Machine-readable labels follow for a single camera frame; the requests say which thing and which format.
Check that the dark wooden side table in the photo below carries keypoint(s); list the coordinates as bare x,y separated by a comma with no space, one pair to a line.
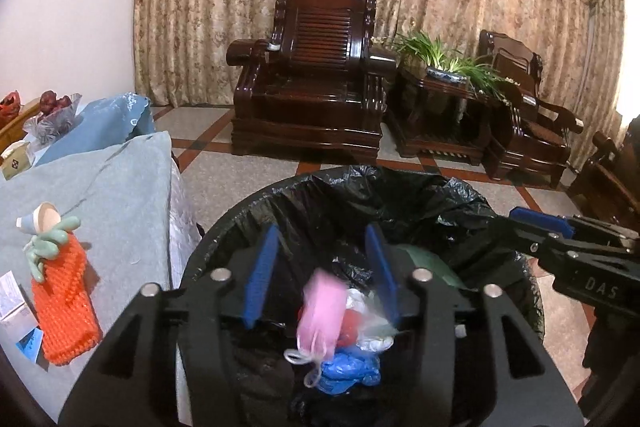
440,117

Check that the waste bin with black bag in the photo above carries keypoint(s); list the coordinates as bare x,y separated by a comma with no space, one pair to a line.
400,197

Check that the blue plastic bag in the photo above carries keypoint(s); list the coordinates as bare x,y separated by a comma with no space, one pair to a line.
350,369

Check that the red paper bag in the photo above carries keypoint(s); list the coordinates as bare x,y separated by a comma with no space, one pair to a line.
9,104

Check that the pink face mask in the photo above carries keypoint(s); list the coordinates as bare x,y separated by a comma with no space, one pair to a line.
320,312

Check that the white and blue carton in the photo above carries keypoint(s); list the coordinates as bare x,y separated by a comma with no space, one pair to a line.
15,312

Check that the silvery table cover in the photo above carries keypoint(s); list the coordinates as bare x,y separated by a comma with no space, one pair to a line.
184,217

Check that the potted green plant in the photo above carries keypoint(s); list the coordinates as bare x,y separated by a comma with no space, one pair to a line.
430,49

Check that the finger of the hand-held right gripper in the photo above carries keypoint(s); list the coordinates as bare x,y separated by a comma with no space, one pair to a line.
530,239
542,219

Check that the blue tablecloth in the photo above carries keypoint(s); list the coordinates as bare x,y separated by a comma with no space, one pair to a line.
100,127

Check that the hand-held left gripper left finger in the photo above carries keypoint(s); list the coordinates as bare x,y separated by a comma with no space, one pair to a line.
262,277

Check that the glass fruit bowl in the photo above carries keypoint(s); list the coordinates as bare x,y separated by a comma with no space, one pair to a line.
50,127

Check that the red plastic bag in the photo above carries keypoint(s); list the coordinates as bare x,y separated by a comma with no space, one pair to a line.
350,328

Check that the dark wooden armchair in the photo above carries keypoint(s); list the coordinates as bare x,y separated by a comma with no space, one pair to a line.
530,137
310,107
600,182

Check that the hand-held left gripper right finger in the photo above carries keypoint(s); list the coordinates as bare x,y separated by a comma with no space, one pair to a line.
382,277

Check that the green rubber glove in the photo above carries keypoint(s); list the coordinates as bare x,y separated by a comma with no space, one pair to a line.
50,247
430,264

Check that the orange foam net sleeve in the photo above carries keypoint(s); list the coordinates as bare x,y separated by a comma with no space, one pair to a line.
65,307

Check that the grey table blanket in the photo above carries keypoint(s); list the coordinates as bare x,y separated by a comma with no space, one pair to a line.
100,187

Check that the red apple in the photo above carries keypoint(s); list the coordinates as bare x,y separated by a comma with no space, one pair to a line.
48,99
63,102

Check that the white paper towel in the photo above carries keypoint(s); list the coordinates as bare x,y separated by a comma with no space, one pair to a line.
374,342
354,300

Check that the blue white paper cup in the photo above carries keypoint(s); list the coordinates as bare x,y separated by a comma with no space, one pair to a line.
42,217

